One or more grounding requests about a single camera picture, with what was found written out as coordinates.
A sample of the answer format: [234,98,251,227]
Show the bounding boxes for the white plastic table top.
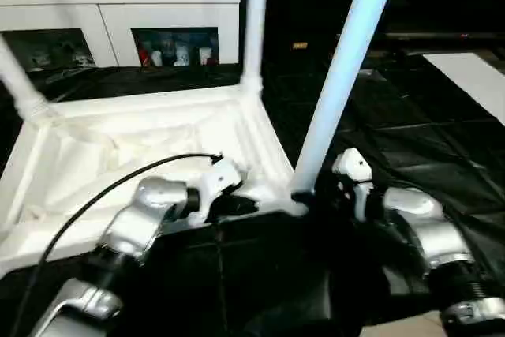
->
[0,84,310,276]

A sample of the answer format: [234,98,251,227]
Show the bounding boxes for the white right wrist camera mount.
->
[331,148,374,223]

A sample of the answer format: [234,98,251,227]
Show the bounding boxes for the white plastic table leg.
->
[239,0,271,93]
[290,0,405,200]
[0,37,50,122]

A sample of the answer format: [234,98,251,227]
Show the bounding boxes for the black work surface mat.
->
[0,53,505,337]

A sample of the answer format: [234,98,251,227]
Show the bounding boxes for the white flat side panel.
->
[422,51,505,126]

